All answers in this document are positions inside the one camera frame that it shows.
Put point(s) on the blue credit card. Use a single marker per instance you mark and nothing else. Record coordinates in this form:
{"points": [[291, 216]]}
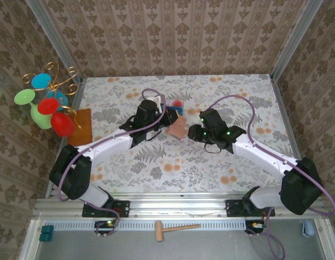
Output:
{"points": [[179, 110]]}

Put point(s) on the pink leather card holder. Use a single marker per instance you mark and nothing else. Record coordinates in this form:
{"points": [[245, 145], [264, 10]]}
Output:
{"points": [[178, 128]]}

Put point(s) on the clear acrylic card stand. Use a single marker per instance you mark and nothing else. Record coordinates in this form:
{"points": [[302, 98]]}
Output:
{"points": [[183, 106]]}

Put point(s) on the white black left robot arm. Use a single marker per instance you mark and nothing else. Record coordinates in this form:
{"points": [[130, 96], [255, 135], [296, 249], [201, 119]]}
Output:
{"points": [[102, 147]]}

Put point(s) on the pink card with red circle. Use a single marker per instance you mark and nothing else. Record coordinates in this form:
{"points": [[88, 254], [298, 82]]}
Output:
{"points": [[176, 103]]}

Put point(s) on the floral tablecloth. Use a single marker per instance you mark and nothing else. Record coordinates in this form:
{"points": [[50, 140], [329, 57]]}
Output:
{"points": [[211, 173]]}

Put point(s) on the orange wooden board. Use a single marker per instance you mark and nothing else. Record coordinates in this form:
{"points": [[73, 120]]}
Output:
{"points": [[83, 132]]}

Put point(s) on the red plastic wine glass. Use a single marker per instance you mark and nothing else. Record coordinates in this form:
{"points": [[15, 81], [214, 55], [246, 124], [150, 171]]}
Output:
{"points": [[61, 124]]}

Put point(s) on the wooden mallet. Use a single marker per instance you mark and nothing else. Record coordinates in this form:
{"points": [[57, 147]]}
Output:
{"points": [[159, 231]]}

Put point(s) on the small black controller board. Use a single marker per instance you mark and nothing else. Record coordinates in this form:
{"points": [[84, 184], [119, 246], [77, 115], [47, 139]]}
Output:
{"points": [[105, 226], [254, 227]]}

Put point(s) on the blue plastic wine glass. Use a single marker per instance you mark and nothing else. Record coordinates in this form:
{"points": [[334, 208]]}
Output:
{"points": [[41, 80]]}

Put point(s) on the grey metal shelf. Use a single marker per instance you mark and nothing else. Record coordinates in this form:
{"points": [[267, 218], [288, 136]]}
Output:
{"points": [[211, 246]]}

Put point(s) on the green plastic wine glass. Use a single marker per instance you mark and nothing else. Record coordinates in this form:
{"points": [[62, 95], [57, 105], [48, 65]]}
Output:
{"points": [[24, 97]]}

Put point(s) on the light blue cloth roll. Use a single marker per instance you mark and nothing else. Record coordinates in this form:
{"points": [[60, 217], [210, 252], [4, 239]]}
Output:
{"points": [[308, 228]]}

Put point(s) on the teal plastic clamp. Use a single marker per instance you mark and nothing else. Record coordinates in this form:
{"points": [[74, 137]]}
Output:
{"points": [[47, 229], [45, 237]]}

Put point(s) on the aluminium table side rail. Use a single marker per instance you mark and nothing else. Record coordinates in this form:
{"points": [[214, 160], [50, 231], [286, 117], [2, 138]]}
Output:
{"points": [[283, 108], [76, 98]]}

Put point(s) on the long aluminium mounting rail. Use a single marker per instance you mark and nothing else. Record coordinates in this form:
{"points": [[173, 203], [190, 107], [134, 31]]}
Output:
{"points": [[178, 205]]}

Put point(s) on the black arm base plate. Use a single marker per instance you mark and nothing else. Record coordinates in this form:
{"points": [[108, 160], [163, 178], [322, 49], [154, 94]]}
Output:
{"points": [[232, 208], [124, 208]]}

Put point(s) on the aluminium frame post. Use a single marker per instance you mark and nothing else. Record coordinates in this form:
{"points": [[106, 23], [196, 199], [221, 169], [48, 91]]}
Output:
{"points": [[299, 32], [50, 32]]}

